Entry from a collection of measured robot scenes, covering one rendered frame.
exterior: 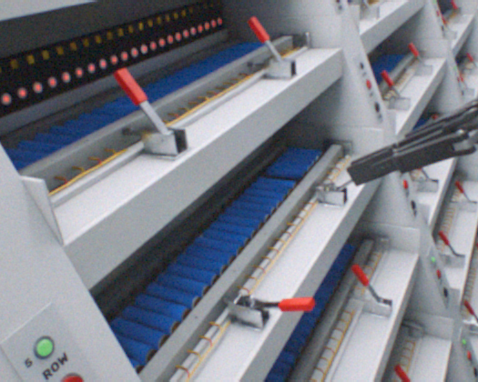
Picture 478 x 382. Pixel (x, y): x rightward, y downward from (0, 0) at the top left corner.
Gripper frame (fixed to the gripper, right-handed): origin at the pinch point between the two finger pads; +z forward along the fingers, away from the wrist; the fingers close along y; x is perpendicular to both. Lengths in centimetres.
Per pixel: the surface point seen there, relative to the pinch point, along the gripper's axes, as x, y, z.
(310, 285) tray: -6.1, -16.6, 7.5
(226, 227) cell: 3.9, -13.9, 16.5
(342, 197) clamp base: -2.4, -1.0, 6.3
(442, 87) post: -11, 88, 11
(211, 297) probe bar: 1.2, -27.6, 10.9
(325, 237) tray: -3.9, -9.3, 6.9
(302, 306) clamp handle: -2.3, -27.3, 1.0
